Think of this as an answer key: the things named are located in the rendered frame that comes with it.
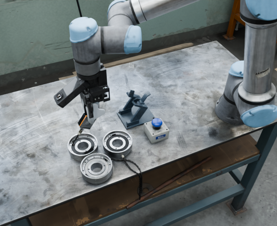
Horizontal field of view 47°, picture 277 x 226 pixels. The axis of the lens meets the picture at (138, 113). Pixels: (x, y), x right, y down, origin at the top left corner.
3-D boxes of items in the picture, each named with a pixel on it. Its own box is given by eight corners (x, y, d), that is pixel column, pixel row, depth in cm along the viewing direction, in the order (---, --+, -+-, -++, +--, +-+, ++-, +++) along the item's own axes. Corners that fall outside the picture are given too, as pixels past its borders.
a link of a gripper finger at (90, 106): (95, 119, 102) (91, 97, 97) (90, 121, 102) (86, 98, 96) (90, 111, 105) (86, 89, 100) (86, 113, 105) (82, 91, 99)
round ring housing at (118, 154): (99, 141, 118) (98, 134, 115) (126, 134, 121) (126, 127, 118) (108, 163, 111) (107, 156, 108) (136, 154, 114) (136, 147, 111)
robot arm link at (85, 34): (99, 29, 81) (65, 30, 81) (102, 64, 89) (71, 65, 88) (100, 14, 87) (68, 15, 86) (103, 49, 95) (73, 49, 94)
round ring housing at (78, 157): (63, 155, 113) (61, 147, 110) (81, 136, 120) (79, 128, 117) (86, 167, 109) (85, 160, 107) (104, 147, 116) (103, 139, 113)
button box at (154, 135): (151, 144, 117) (152, 135, 114) (143, 131, 122) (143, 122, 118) (171, 137, 120) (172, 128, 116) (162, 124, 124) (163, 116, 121)
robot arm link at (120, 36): (139, 13, 91) (100, 14, 90) (142, 34, 83) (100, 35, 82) (139, 37, 97) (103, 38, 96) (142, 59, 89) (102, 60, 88)
